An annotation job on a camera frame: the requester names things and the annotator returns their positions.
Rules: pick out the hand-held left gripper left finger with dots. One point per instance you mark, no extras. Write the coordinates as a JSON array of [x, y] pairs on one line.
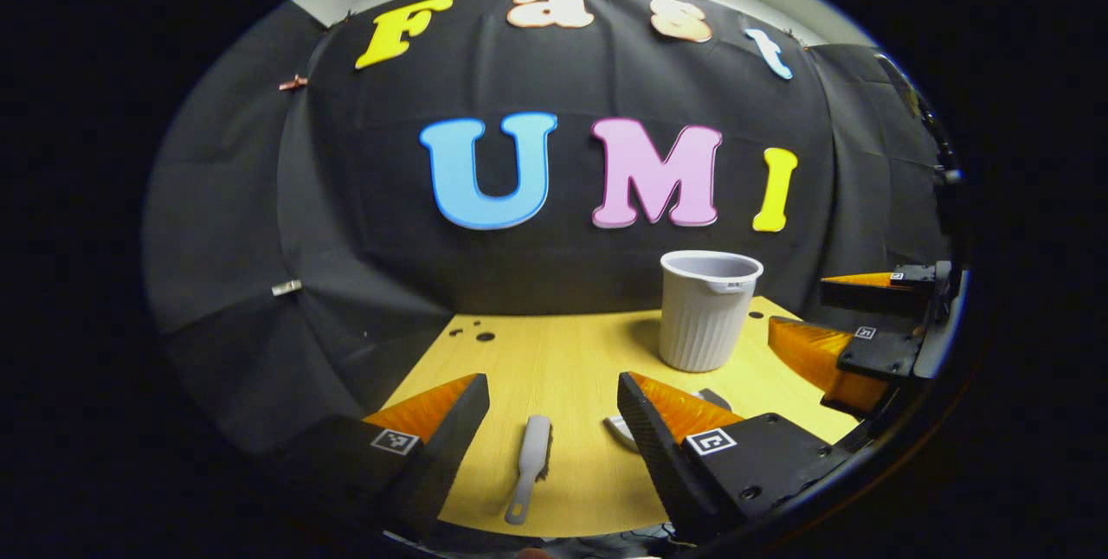
[[450, 446]]

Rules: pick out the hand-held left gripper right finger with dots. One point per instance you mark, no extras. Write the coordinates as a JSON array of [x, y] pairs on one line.
[[649, 455]]

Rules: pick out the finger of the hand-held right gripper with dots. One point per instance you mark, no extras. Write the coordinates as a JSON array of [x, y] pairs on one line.
[[814, 360], [883, 298]]

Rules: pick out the grey dustpan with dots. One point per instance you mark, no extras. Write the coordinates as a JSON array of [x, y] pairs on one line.
[[621, 429]]

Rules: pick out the small grey broom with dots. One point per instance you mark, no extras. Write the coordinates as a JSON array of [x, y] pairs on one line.
[[535, 446]]

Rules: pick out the white tag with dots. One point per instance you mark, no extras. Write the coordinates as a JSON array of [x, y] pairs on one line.
[[286, 287]]

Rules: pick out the black backdrop cloth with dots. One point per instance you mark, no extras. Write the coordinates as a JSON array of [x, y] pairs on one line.
[[363, 221]]

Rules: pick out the copper clip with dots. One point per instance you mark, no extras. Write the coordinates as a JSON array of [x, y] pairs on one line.
[[293, 83]]

